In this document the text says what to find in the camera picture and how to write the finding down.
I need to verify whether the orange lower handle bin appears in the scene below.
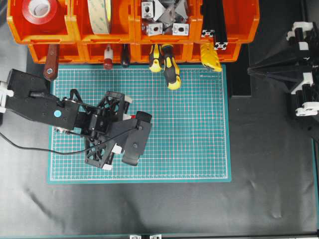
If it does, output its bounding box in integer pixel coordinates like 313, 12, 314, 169
82, 43, 137, 64

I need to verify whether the yellow utility knife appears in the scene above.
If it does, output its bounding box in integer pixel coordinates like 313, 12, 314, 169
200, 43, 222, 72

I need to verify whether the orange upper extrusion bin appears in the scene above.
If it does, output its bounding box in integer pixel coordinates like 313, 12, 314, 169
194, 0, 260, 43

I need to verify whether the orange upper red-tape bin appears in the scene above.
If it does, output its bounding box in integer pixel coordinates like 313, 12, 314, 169
6, 0, 74, 44

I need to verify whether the brown wooden tool handle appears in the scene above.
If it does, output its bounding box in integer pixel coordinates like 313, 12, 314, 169
43, 44, 60, 81

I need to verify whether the beige double-sided tape roll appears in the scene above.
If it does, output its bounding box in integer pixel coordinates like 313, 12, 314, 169
87, 0, 112, 35

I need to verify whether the large yellow black screwdriver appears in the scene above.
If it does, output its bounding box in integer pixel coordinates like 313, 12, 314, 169
161, 44, 181, 90

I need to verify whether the black aluminium extrusion lower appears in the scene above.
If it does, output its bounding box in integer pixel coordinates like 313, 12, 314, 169
212, 0, 228, 50

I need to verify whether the black camera cable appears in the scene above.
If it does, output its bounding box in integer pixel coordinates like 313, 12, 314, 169
0, 124, 140, 156

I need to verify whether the orange lower wooden-handle bin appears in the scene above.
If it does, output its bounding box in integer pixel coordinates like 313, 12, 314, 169
28, 43, 85, 64

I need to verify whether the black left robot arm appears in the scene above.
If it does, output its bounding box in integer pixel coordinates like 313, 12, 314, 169
0, 69, 138, 168

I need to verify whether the red white tool handle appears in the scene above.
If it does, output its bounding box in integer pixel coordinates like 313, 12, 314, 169
103, 44, 113, 70

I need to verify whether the black tool handle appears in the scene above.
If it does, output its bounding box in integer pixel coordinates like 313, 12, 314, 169
121, 44, 130, 68

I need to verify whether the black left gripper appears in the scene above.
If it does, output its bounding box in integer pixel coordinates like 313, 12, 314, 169
74, 91, 132, 170

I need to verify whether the orange upper bracket bin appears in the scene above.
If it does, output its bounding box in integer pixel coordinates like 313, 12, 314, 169
134, 0, 199, 44

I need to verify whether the red vinyl tape roll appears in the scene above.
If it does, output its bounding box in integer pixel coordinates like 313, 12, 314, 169
22, 0, 59, 25

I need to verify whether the green cutting mat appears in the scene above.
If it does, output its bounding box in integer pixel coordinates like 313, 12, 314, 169
47, 65, 231, 184

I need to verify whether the black aluminium extrusion upper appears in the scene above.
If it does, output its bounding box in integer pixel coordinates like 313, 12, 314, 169
200, 0, 216, 37

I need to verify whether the orange lower cutter bin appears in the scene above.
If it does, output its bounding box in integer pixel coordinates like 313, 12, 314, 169
187, 42, 242, 63

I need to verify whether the orange lower screwdriver bin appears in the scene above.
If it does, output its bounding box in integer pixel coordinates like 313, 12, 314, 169
135, 43, 191, 63

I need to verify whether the black aluminium extrusion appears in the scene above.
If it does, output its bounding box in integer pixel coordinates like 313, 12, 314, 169
200, 0, 216, 37
212, 0, 228, 50

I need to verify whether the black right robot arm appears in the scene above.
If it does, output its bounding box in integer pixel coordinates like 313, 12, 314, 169
247, 21, 319, 141

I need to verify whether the orange upper tape bin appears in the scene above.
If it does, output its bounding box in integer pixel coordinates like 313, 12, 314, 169
70, 0, 135, 43

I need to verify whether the grey corner brackets pile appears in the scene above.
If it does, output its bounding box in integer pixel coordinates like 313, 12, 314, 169
141, 0, 189, 36

